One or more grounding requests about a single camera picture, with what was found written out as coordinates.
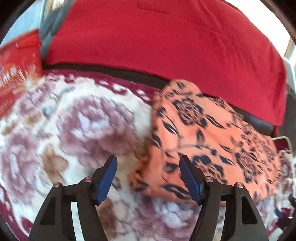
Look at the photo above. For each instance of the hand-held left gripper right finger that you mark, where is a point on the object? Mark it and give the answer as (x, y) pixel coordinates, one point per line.
(190, 182)

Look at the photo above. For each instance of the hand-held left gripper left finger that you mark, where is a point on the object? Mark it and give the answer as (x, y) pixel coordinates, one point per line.
(106, 180)

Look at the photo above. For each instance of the orange floral shirt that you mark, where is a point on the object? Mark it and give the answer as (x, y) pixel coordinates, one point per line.
(208, 141)

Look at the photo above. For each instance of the floral plush blanket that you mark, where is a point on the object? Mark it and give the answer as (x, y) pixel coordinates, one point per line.
(76, 129)

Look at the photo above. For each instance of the dark leather sofa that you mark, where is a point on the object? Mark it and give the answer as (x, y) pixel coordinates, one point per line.
(111, 73)

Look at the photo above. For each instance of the red printed box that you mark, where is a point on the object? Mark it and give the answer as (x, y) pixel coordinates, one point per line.
(17, 71)

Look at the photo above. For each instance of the red blanket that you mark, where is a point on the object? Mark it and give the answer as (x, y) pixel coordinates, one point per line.
(166, 37)

